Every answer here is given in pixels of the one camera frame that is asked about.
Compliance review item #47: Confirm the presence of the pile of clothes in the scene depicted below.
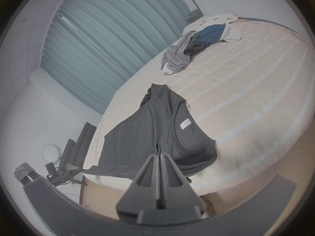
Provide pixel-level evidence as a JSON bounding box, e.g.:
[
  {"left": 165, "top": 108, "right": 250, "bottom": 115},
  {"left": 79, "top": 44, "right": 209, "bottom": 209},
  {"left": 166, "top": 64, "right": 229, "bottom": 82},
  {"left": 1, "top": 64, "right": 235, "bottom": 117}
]
[{"left": 161, "top": 24, "right": 243, "bottom": 76}]

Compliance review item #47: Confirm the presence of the bed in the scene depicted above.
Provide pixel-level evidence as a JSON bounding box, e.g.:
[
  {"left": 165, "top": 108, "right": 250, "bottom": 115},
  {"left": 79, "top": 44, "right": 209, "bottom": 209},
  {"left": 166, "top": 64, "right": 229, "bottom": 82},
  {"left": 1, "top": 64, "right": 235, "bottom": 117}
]
[{"left": 95, "top": 0, "right": 315, "bottom": 206}]

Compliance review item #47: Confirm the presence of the blue-green curtain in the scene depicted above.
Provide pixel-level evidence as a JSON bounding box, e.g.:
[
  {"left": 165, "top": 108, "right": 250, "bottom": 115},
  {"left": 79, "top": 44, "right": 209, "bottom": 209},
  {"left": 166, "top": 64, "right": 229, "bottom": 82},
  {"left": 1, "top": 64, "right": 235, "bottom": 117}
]
[
  {"left": 40, "top": 15, "right": 129, "bottom": 116},
  {"left": 59, "top": 0, "right": 192, "bottom": 78}
]

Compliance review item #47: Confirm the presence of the grey bedside table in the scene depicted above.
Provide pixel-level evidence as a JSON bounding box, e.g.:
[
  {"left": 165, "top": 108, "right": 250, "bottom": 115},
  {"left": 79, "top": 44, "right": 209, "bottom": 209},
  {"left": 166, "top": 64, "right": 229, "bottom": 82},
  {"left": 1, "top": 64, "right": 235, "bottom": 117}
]
[{"left": 188, "top": 9, "right": 205, "bottom": 18}]

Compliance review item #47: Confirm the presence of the round white mirror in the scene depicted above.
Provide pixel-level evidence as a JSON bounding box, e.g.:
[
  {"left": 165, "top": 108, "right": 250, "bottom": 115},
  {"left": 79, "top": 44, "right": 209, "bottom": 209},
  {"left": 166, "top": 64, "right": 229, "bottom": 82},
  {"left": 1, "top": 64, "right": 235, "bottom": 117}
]
[{"left": 41, "top": 144, "right": 61, "bottom": 163}]

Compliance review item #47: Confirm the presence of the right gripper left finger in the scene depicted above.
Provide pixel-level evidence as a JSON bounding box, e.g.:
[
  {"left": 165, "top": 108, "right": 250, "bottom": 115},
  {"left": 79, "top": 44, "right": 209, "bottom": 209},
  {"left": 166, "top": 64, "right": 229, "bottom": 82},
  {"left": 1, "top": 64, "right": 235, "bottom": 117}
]
[{"left": 116, "top": 153, "right": 159, "bottom": 224}]

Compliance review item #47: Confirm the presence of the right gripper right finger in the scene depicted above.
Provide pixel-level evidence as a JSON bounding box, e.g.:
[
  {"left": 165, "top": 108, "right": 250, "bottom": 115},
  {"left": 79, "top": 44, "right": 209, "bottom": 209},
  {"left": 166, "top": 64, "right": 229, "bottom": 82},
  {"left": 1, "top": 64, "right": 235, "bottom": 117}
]
[{"left": 160, "top": 152, "right": 207, "bottom": 224}]

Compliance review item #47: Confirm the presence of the white printed pillow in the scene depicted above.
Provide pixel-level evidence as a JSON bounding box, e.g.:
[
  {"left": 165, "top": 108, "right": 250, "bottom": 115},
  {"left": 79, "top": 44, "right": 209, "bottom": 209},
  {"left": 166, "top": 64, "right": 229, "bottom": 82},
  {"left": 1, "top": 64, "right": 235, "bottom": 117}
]
[{"left": 182, "top": 13, "right": 240, "bottom": 36}]

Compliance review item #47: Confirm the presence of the black chest of drawers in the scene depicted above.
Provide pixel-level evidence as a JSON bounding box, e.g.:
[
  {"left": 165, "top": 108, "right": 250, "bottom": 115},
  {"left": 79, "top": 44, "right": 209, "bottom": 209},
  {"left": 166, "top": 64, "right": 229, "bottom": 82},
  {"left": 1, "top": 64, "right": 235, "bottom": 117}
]
[{"left": 71, "top": 122, "right": 97, "bottom": 168}]

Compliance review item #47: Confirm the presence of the black T-shirt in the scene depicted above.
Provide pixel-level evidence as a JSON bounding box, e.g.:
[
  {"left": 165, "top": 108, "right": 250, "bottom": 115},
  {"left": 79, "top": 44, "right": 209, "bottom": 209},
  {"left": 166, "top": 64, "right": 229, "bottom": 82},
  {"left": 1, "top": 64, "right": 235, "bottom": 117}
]
[{"left": 81, "top": 83, "right": 218, "bottom": 181}]

